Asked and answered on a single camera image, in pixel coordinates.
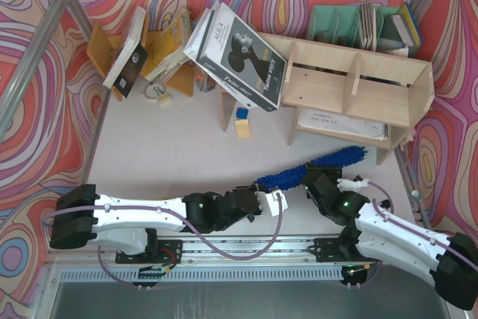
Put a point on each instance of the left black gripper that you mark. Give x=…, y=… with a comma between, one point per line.
x=252, y=192

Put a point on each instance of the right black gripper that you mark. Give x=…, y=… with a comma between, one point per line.
x=314, y=175

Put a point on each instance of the blue microfiber duster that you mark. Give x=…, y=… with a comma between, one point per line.
x=331, y=164

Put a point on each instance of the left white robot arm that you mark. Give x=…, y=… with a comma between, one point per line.
x=82, y=217

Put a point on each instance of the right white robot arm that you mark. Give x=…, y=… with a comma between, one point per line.
x=371, y=231

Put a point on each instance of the light wooden bookshelf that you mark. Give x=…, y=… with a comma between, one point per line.
x=392, y=90

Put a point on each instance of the spiral notebook with handwriting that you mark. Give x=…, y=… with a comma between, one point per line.
x=325, y=121

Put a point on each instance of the yellow sticky note pad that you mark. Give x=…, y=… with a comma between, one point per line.
x=243, y=129

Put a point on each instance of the small blue block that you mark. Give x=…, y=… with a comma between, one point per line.
x=242, y=113

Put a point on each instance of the gold binder clip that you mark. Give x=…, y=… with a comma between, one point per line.
x=163, y=96

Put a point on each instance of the pencil cup with pens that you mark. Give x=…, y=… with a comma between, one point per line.
x=203, y=81

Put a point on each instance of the black white Twins story book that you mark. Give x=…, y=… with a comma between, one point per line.
x=237, y=58

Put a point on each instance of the teal file organizer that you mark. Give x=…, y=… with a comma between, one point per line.
x=365, y=26

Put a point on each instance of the yellow books stack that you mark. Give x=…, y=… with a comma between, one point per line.
x=166, y=49

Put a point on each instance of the white black paperback book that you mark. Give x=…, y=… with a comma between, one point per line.
x=128, y=56

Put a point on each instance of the blue yellow book in organizer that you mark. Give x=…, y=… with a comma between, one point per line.
x=407, y=27

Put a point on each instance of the orange wooden book rack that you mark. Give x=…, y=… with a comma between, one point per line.
x=100, y=50

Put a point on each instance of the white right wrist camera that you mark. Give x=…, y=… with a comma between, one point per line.
x=351, y=185

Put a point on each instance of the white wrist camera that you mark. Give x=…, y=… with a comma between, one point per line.
x=351, y=185
x=272, y=203

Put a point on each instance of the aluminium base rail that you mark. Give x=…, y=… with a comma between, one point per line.
x=188, y=259

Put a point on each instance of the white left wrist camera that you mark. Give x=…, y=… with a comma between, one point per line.
x=272, y=203

